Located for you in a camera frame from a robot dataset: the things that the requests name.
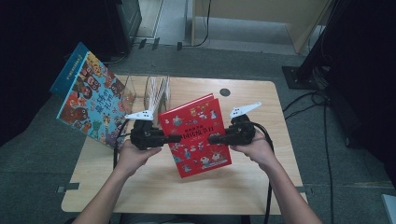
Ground black floor cables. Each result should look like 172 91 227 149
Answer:
282 90 335 224

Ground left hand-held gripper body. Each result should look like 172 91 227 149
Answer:
124 109 166 151

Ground dark cabinet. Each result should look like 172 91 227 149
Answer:
106 0 143 57

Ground person's left hand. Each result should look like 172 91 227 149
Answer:
115 141 163 178

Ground red picture book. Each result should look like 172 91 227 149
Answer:
157 92 233 179

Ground white box corner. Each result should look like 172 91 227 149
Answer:
381 193 396 224

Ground white caterpillar picture book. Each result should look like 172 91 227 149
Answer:
144 76 172 116

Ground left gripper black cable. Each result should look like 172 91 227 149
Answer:
112 119 133 171

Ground light wooden cabinet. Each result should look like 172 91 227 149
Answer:
190 0 331 55

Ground black hanging cable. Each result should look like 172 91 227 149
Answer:
183 0 213 49

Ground colourful monsters picture book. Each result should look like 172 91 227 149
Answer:
56 50 135 149

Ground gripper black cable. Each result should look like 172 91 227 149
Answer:
248 121 276 224
112 119 133 171

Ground black stand with base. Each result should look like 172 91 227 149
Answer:
281 0 347 91

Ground clear acrylic book rack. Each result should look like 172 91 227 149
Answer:
120 74 172 125

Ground dark blue picture book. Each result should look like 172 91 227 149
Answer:
49 41 91 98

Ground person's right hand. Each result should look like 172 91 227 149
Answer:
231 130 278 172

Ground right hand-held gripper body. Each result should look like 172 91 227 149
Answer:
226 101 262 147

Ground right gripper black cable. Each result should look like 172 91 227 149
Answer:
248 121 276 224

